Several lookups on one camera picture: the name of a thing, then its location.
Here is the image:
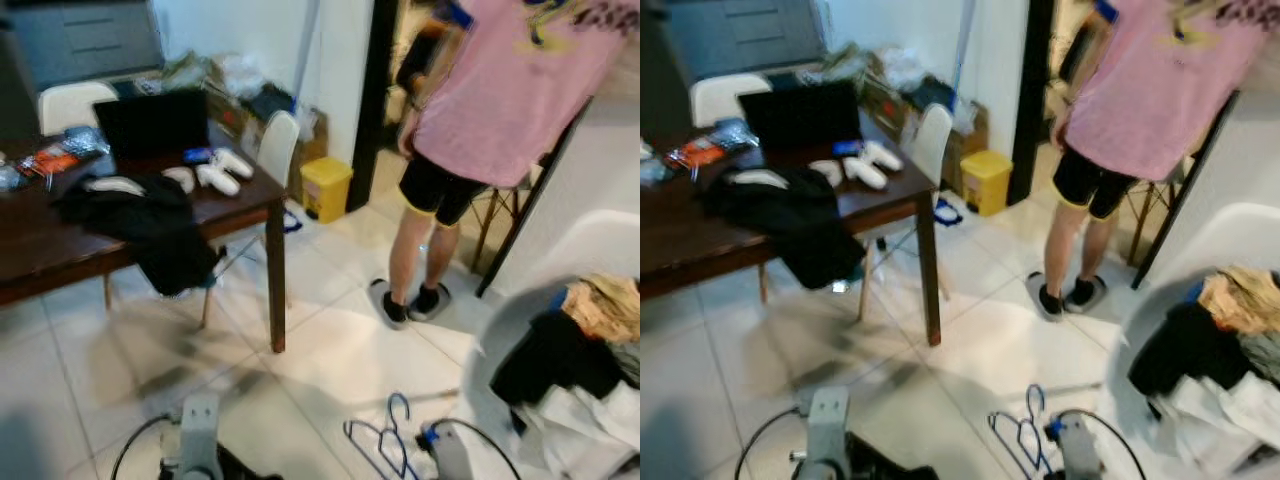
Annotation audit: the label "grey green garment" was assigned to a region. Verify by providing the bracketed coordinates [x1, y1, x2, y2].
[1240, 328, 1280, 386]
[612, 338, 641, 389]

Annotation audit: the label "blue plastic hanger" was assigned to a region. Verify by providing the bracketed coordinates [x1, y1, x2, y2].
[988, 384, 1053, 477]
[343, 393, 426, 480]

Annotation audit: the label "white shell chair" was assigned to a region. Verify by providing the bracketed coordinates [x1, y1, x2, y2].
[465, 208, 641, 480]
[1098, 202, 1280, 480]

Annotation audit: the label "dark wooden table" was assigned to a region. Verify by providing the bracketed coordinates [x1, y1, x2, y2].
[640, 125, 946, 348]
[0, 135, 291, 354]

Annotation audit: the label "tan printed garment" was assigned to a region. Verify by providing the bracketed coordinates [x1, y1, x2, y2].
[1197, 266, 1280, 336]
[560, 274, 641, 346]

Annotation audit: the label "orange package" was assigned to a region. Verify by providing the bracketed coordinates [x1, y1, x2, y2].
[18, 145, 83, 179]
[665, 137, 726, 169]

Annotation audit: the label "white curved headband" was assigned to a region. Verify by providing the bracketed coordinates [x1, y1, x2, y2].
[85, 175, 147, 197]
[727, 168, 791, 189]

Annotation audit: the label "black garment red mark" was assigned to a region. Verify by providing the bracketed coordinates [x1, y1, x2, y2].
[488, 310, 628, 407]
[1127, 302, 1253, 397]

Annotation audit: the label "white chair wooden legs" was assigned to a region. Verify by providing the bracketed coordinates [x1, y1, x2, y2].
[1125, 178, 1181, 263]
[470, 183, 529, 273]

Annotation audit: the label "black crumpled garment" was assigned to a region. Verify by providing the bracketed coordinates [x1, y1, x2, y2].
[52, 175, 227, 297]
[700, 168, 868, 291]

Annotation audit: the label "white plastic chair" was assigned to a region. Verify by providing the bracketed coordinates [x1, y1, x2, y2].
[200, 110, 302, 331]
[690, 73, 771, 129]
[858, 103, 956, 323]
[37, 82, 120, 137]

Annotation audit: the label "person in pink shirt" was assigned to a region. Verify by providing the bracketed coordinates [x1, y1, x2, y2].
[1025, 0, 1276, 323]
[368, 0, 641, 331]

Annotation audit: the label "white garment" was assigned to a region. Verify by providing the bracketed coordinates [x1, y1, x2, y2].
[1150, 373, 1280, 473]
[512, 383, 641, 480]

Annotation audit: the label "black laptop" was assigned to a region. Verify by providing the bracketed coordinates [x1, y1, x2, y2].
[92, 88, 212, 166]
[738, 80, 864, 153]

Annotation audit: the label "grey cabinet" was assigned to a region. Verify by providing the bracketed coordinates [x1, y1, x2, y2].
[655, 0, 833, 86]
[0, 0, 167, 96]

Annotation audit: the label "yellow waste bin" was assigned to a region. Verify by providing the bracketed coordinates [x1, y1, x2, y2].
[960, 149, 1014, 217]
[300, 157, 354, 224]

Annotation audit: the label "brown cardboard box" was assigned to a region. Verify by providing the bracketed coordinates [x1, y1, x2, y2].
[860, 70, 991, 186]
[205, 85, 331, 191]

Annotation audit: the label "black door frame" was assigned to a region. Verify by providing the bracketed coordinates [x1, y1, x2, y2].
[1007, 0, 1058, 179]
[1130, 88, 1243, 291]
[345, 0, 403, 187]
[476, 98, 593, 299]

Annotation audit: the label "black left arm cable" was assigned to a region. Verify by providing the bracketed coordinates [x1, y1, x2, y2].
[108, 413, 186, 480]
[735, 405, 811, 480]

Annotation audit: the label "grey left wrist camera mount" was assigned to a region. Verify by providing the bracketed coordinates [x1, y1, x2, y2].
[175, 393, 223, 480]
[803, 386, 854, 480]

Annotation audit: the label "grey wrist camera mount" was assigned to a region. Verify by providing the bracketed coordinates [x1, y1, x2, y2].
[175, 393, 223, 480]
[803, 386, 854, 480]
[430, 422, 473, 480]
[1055, 412, 1101, 480]

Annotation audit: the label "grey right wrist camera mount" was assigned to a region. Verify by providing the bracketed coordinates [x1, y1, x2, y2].
[430, 422, 473, 480]
[1055, 412, 1101, 480]

